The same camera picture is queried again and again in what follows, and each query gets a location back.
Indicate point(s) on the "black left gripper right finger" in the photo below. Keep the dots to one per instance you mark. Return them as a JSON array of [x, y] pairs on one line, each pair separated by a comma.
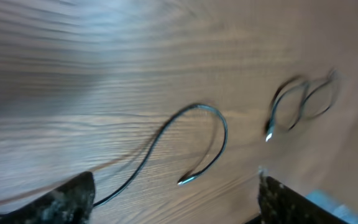
[[279, 204]]

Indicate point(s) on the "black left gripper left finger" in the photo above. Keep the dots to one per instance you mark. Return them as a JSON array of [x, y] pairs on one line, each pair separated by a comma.
[[70, 203]]

